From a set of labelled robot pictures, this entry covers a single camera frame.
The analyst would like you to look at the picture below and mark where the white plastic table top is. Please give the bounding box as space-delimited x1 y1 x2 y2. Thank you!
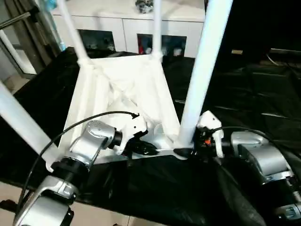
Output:
46 53 189 172

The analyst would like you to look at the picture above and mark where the black plastic mat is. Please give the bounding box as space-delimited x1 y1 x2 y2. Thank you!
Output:
0 46 301 226

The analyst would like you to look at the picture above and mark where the grey flat bar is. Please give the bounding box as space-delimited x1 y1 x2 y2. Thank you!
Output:
270 48 301 54

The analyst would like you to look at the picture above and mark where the white sideboard cabinet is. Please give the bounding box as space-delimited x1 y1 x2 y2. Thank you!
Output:
50 0 205 58

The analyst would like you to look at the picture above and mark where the clear bag of dark items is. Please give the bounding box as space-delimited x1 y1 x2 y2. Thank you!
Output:
135 0 155 14

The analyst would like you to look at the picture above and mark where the grey brown curtain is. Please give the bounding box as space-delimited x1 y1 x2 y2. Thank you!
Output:
9 0 62 69

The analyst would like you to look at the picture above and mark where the white round pipe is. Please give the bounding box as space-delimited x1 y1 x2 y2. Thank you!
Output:
0 30 37 75

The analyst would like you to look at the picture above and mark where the grey metal pole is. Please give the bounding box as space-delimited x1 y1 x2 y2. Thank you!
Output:
0 7 40 30

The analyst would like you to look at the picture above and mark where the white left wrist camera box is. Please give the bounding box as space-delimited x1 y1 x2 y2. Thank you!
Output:
112 113 149 156

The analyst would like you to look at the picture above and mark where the black left camera cable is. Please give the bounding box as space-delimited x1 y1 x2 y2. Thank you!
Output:
17 111 141 212

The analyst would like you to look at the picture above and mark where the black metal stand frame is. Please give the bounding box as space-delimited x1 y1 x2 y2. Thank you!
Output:
0 199 17 210

